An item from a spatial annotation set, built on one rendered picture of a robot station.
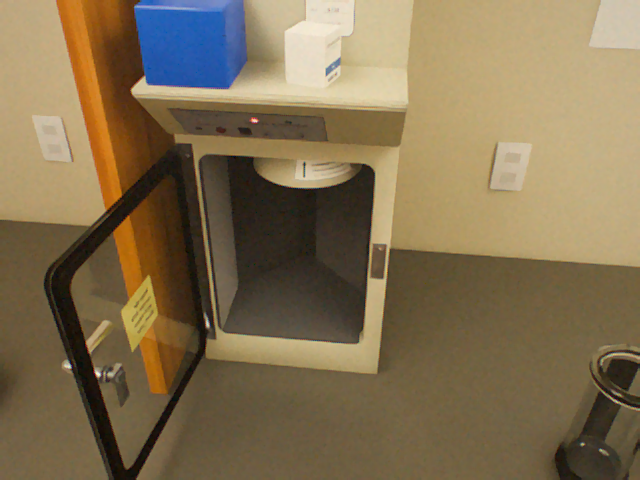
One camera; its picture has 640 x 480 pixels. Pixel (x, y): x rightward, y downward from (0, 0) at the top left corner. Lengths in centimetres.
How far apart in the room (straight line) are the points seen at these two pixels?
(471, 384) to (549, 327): 24
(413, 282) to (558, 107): 47
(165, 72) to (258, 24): 14
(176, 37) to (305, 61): 14
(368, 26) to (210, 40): 20
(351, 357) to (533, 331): 39
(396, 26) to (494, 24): 48
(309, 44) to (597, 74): 74
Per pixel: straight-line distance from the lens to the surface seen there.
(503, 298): 132
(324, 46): 68
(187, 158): 88
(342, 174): 89
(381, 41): 77
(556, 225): 145
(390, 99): 68
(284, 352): 109
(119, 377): 78
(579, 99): 131
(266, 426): 103
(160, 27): 70
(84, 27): 76
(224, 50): 69
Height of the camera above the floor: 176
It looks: 35 degrees down
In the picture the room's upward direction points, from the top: 1 degrees clockwise
